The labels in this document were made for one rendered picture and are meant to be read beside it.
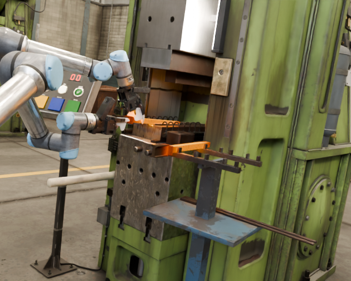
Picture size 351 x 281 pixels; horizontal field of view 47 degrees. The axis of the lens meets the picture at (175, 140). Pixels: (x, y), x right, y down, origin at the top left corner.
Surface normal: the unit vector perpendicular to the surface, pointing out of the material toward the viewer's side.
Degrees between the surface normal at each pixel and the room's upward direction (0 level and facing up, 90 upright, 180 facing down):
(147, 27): 90
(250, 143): 90
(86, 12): 90
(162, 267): 90
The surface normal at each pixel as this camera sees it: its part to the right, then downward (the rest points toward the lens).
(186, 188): 0.75, 0.20
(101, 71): 0.27, 0.18
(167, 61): -0.65, 0.03
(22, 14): 0.68, 0.01
